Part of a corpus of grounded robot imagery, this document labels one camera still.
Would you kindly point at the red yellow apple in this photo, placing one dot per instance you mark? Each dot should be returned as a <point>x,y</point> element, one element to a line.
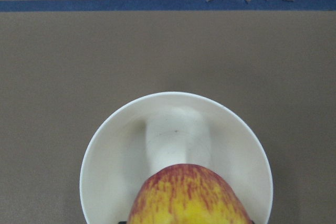
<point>187,193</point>

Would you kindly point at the white bowl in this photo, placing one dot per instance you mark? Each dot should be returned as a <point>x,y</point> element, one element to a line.
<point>162,129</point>

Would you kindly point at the brown paper table cover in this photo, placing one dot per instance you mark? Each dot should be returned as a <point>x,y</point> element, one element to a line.
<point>63,74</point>

